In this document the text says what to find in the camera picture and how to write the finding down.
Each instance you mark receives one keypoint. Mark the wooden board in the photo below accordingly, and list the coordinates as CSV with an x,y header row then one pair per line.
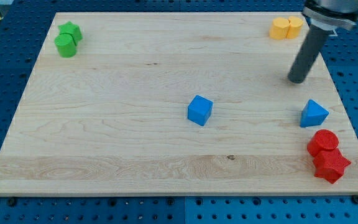
x,y
112,119

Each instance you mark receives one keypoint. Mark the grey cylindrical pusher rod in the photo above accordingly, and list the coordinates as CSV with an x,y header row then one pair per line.
x,y
309,50

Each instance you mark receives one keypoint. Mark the green cylinder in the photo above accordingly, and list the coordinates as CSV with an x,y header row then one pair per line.
x,y
65,45

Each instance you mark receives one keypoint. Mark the yellow hexagon block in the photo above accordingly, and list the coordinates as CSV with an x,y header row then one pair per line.
x,y
279,28

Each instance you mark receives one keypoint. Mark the red cylinder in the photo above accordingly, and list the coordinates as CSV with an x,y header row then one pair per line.
x,y
323,140

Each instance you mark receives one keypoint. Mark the blue cube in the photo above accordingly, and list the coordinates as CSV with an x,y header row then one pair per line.
x,y
199,110

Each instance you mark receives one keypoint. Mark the blue triangular prism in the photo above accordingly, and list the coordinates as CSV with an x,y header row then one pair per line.
x,y
313,114

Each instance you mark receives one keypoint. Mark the red star block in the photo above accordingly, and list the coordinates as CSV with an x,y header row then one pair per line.
x,y
330,165

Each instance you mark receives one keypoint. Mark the green star block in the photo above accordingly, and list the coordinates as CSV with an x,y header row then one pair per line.
x,y
72,29

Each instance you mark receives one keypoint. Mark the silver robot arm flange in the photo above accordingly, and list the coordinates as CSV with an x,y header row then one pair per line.
x,y
332,14

